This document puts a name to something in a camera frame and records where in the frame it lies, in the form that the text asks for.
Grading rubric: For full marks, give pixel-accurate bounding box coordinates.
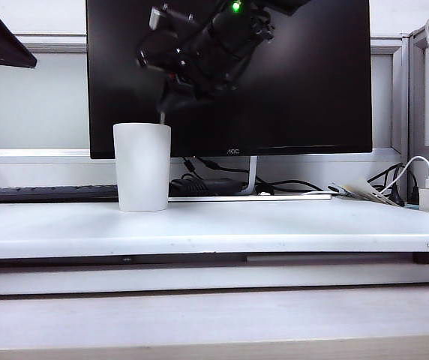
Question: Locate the folded paper booklet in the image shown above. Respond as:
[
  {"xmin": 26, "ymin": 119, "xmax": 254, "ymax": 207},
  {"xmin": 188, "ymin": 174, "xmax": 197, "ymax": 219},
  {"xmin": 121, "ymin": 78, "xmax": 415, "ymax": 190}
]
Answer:
[{"xmin": 327, "ymin": 177, "xmax": 398, "ymax": 206}]

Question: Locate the black monitor cable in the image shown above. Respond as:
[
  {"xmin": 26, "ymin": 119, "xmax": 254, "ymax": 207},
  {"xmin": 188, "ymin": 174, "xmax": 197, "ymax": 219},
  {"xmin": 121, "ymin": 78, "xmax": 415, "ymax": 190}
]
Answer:
[{"xmin": 182, "ymin": 157, "xmax": 326, "ymax": 197}]

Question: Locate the white USB charging cable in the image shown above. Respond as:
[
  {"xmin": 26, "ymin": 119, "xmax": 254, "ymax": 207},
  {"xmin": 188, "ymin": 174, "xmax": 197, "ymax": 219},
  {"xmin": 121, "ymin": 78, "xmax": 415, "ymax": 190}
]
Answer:
[{"xmin": 379, "ymin": 155, "xmax": 429, "ymax": 196}]

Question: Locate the black power brick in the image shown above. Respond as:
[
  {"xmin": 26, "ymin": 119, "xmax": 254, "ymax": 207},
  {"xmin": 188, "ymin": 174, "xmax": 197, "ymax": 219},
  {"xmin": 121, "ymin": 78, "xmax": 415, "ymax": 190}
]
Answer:
[{"xmin": 170, "ymin": 178, "xmax": 247, "ymax": 196}]

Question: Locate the white ceramic mug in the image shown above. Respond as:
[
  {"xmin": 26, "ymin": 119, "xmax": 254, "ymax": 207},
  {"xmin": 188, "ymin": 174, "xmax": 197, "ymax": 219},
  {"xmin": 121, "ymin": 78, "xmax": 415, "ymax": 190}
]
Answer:
[{"xmin": 112, "ymin": 121, "xmax": 173, "ymax": 213}]

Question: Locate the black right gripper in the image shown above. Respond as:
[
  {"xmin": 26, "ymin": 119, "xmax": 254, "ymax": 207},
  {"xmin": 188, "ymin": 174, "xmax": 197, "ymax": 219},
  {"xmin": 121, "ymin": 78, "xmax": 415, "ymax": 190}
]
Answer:
[{"xmin": 160, "ymin": 14, "xmax": 255, "ymax": 116}]

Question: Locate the black power cable bundle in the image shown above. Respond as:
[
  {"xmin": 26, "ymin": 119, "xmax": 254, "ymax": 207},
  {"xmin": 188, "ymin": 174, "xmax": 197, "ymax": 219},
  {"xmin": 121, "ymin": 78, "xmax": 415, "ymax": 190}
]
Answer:
[{"xmin": 366, "ymin": 162, "xmax": 407, "ymax": 207}]

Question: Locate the black keyboard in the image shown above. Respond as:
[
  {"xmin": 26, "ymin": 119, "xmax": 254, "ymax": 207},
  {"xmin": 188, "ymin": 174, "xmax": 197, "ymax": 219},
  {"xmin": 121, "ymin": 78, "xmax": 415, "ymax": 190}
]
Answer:
[{"xmin": 0, "ymin": 184, "xmax": 119, "ymax": 205}]

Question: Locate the white raised desk board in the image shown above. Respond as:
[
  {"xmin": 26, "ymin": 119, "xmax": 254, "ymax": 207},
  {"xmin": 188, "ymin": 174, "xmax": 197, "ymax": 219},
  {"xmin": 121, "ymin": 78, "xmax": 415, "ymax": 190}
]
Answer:
[{"xmin": 0, "ymin": 196, "xmax": 429, "ymax": 262}]

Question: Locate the silver monitor stand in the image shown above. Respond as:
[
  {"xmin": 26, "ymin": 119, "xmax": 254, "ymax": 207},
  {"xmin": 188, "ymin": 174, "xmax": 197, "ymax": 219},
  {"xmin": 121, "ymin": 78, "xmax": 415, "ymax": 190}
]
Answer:
[{"xmin": 168, "ymin": 155, "xmax": 332, "ymax": 203}]

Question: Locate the grey partition frame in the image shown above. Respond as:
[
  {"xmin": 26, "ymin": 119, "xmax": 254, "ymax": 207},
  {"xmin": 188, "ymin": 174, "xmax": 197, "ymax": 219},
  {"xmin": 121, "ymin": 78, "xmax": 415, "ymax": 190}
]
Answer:
[{"xmin": 370, "ymin": 6, "xmax": 429, "ymax": 206}]

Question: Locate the black AOC computer monitor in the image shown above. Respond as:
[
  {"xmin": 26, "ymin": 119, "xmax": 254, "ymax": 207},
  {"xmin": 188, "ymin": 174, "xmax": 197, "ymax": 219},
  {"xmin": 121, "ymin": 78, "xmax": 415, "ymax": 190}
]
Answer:
[{"xmin": 85, "ymin": 0, "xmax": 374, "ymax": 161}]

